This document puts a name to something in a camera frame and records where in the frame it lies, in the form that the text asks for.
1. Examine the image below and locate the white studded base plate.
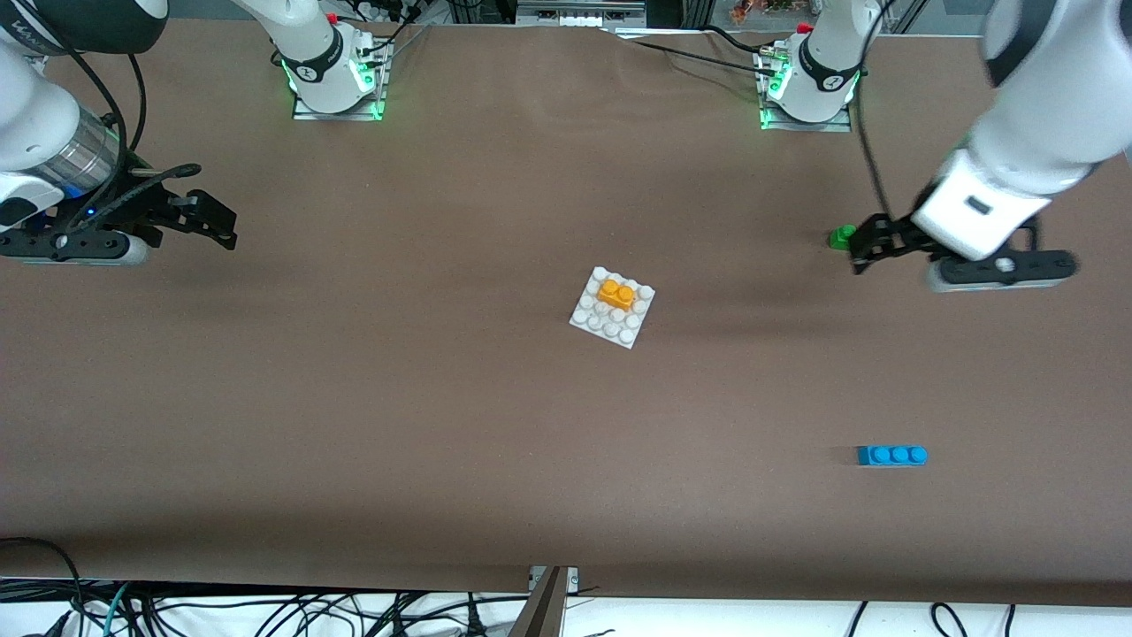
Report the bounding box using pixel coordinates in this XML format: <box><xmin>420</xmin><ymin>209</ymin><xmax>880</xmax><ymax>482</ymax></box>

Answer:
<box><xmin>569</xmin><ymin>266</ymin><xmax>656</xmax><ymax>350</ymax></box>

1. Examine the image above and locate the blue three-stud block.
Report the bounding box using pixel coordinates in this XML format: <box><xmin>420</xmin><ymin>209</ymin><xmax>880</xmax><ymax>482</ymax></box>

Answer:
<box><xmin>856</xmin><ymin>444</ymin><xmax>929</xmax><ymax>467</ymax></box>

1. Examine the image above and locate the colourful snack package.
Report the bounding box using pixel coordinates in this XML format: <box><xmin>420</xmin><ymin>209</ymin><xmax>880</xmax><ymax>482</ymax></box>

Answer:
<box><xmin>730</xmin><ymin>0</ymin><xmax>801</xmax><ymax>26</ymax></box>

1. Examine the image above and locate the brown table cover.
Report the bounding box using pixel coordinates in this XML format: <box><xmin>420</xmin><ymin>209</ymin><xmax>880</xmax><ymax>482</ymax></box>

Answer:
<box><xmin>0</xmin><ymin>16</ymin><xmax>1132</xmax><ymax>607</ymax></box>

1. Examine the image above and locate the dark aluminium profile leg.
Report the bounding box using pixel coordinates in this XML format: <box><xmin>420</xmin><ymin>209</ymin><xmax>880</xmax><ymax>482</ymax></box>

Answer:
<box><xmin>506</xmin><ymin>566</ymin><xmax>569</xmax><ymax>637</ymax></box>

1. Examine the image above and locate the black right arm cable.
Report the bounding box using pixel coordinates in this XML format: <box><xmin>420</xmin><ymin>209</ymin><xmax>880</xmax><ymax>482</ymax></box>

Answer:
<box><xmin>18</xmin><ymin>0</ymin><xmax>204</xmax><ymax>226</ymax></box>

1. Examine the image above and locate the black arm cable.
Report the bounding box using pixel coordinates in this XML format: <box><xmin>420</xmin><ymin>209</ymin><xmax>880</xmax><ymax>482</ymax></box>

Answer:
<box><xmin>851</xmin><ymin>0</ymin><xmax>896</xmax><ymax>226</ymax></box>
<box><xmin>18</xmin><ymin>0</ymin><xmax>204</xmax><ymax>226</ymax></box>

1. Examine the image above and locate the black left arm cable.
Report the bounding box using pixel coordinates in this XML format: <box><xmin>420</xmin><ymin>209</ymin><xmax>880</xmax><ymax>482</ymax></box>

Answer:
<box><xmin>851</xmin><ymin>0</ymin><xmax>896</xmax><ymax>226</ymax></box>

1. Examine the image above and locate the black base power cable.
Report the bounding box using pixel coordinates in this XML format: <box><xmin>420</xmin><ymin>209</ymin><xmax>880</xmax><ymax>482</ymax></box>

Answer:
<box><xmin>703</xmin><ymin>25</ymin><xmax>788</xmax><ymax>54</ymax></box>
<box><xmin>632</xmin><ymin>40</ymin><xmax>779</xmax><ymax>73</ymax></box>

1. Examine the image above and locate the black base cable bundle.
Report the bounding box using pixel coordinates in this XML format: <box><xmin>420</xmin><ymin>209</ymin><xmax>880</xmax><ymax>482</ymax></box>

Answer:
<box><xmin>354</xmin><ymin>0</ymin><xmax>434</xmax><ymax>63</ymax></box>

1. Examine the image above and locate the black looping floor cable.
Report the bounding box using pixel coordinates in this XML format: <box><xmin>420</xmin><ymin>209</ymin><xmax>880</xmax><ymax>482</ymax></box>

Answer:
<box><xmin>0</xmin><ymin>537</ymin><xmax>85</xmax><ymax>637</ymax></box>

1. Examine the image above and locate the grey metal rail device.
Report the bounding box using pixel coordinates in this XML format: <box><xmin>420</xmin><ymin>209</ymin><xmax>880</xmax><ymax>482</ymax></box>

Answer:
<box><xmin>516</xmin><ymin>0</ymin><xmax>648</xmax><ymax>29</ymax></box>

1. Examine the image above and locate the teal floor cable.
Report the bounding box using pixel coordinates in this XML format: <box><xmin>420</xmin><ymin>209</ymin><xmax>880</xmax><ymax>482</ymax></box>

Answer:
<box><xmin>102</xmin><ymin>581</ymin><xmax>135</xmax><ymax>637</ymax></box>

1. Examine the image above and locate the black floor cable tangle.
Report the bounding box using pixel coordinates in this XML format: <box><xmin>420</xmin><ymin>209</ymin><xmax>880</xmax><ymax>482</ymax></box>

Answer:
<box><xmin>133</xmin><ymin>591</ymin><xmax>532</xmax><ymax>637</ymax></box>

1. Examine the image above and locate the silver metal table bracket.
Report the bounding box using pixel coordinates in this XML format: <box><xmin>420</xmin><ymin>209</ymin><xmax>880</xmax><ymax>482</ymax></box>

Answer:
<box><xmin>528</xmin><ymin>566</ymin><xmax>580</xmax><ymax>595</ymax></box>

